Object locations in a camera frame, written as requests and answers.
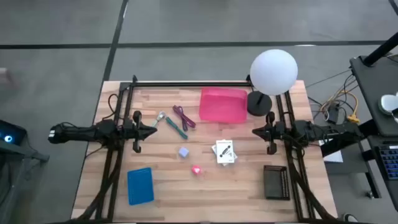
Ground teal braided cable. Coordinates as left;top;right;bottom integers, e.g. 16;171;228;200
164;116;189;140

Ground black keyboard blue keys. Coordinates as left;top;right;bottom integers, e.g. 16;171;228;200
374;144;398;181

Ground black slanted pole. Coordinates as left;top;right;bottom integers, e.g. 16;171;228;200
362;30;398;68

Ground tangle of floor cables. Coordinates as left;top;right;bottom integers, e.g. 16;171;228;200
306;68;361;125

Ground black device with blue light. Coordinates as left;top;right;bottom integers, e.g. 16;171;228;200
0;119;27;147

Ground blue rectangular block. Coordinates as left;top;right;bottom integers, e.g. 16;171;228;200
126;167;155;206

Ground pale stacked bowls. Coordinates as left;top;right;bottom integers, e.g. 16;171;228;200
377;91;398;124

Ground black power adapter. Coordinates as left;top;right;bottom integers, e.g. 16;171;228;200
326;104;341;124

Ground black perforated plastic basket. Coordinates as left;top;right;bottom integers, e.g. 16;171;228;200
263;164;291;200

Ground grey metal stand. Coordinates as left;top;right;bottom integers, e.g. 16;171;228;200
0;139;50;224

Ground white paper sheet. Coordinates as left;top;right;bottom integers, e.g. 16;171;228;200
318;139;345;164

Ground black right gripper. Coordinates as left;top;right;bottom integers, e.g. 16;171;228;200
252;111;286;156

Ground white booklet with black print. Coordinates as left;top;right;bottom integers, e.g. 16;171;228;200
216;139;236;164

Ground plain white booklet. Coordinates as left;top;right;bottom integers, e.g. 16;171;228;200
211;144;239;167

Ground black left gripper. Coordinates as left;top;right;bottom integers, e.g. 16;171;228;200
123;110;158;154

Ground black desk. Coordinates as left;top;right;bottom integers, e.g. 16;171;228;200
349;54;398;138

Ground pink plastic bin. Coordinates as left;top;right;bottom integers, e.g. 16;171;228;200
198;86;249;124

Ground purple cable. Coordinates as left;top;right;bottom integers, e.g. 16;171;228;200
172;105;197;132

